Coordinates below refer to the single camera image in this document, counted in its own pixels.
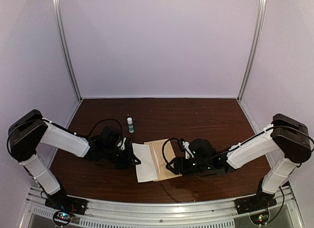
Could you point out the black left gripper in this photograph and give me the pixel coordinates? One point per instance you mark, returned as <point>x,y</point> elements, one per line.
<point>127,162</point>

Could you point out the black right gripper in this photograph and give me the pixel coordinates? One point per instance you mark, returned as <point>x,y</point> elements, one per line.
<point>180,167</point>

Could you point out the brown kraft envelope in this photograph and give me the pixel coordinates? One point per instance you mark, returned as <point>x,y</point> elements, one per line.
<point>160,164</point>

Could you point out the small green glue stick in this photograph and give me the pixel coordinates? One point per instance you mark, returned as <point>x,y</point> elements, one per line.
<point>130,124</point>

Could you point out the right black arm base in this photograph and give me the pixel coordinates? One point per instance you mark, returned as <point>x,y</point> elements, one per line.
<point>259,201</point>

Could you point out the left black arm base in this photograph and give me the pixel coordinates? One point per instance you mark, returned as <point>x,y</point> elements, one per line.
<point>61,201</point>

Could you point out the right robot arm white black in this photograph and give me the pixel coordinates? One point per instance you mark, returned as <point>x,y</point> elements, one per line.
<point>283,134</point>

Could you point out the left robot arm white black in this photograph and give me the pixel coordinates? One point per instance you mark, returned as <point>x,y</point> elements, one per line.
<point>33,129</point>

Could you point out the left round circuit board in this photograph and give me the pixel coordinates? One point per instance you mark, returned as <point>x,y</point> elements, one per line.
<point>62,218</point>

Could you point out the round circuit board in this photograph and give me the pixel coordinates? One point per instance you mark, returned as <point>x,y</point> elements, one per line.
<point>260,218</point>
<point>62,218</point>

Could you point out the right round circuit board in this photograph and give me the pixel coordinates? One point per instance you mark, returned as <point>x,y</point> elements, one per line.
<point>260,218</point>

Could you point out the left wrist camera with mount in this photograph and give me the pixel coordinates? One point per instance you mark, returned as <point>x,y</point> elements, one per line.
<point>124,144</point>

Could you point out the front aluminium slotted rail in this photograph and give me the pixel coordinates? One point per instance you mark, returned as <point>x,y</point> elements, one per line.
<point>211,214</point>

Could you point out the left aluminium frame post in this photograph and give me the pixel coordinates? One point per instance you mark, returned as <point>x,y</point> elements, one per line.
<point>65,49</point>

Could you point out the aluminium frame post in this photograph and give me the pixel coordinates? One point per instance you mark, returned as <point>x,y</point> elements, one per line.
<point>65,49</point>
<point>254,46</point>

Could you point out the right aluminium frame post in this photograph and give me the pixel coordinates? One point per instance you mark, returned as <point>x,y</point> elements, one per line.
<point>254,46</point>

